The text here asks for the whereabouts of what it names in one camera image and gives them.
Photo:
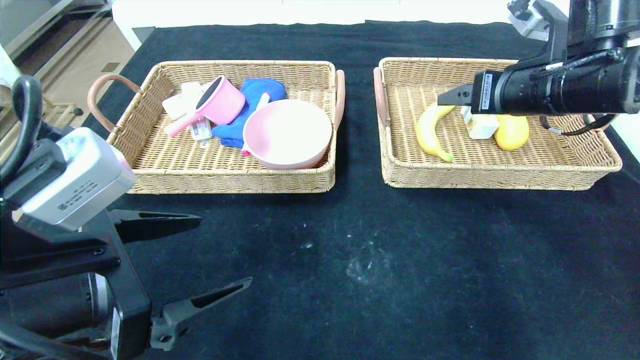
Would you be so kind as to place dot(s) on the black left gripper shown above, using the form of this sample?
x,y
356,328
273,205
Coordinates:
x,y
125,285

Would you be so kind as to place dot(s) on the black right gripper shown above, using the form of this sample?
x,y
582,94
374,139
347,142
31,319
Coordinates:
x,y
484,92

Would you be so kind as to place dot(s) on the small juice carton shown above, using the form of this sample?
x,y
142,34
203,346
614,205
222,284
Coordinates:
x,y
482,127

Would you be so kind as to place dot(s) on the yellow banana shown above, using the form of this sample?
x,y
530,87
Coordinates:
x,y
427,132

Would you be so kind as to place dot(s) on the yellow mango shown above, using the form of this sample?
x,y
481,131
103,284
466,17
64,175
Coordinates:
x,y
512,132

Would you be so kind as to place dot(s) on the pink saucepan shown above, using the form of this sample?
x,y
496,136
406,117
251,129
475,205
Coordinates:
x,y
225,102

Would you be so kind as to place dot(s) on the white marker with pink caps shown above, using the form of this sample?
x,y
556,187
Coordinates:
x,y
263,99

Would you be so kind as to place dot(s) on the blue towel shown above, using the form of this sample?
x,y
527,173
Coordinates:
x,y
252,92

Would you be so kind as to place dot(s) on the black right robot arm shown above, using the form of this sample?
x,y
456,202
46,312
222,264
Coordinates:
x,y
575,85

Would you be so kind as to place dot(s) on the white squeeze tube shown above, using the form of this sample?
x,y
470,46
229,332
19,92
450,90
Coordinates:
x,y
202,131

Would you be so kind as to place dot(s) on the white bottle with black cap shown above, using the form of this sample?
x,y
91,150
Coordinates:
x,y
175,106

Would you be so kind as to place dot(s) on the pink bowl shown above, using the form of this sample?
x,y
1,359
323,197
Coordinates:
x,y
287,134

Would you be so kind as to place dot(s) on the black tablecloth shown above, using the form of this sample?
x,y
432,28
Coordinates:
x,y
400,275

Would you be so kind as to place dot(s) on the wooden rack on wheels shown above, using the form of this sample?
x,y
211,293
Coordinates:
x,y
67,110

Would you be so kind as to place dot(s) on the brass floor socket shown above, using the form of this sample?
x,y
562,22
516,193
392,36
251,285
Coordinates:
x,y
111,68

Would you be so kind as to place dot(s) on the white table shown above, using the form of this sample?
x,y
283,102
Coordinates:
x,y
140,15

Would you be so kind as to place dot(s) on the white cloth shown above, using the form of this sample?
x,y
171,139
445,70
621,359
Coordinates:
x,y
7,70

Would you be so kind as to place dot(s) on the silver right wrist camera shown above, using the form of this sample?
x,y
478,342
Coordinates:
x,y
530,20

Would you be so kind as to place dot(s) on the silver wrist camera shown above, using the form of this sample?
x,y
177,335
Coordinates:
x,y
530,20
75,177

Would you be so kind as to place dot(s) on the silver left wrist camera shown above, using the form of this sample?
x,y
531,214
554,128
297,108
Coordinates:
x,y
75,177

